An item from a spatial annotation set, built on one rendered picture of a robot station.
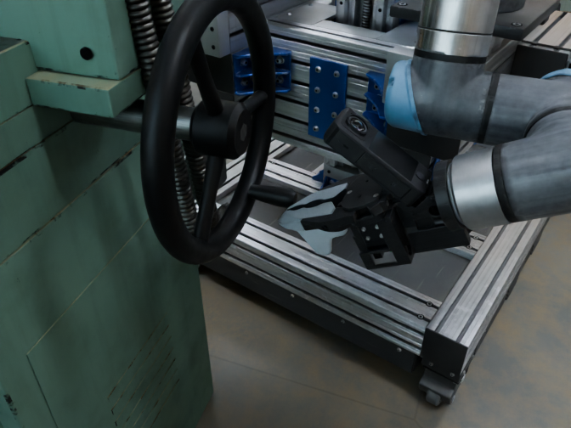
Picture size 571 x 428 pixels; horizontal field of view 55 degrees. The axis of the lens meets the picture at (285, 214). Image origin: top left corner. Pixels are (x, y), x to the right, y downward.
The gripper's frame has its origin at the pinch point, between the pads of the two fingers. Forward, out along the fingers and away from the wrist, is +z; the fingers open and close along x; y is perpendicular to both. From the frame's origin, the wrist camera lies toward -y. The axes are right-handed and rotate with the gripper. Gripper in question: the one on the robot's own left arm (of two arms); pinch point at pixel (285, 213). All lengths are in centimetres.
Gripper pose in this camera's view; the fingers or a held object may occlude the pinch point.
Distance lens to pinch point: 64.4
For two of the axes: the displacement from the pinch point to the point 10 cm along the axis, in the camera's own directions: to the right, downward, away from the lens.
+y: 4.5, 8.0, 4.0
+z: -8.1, 1.8, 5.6
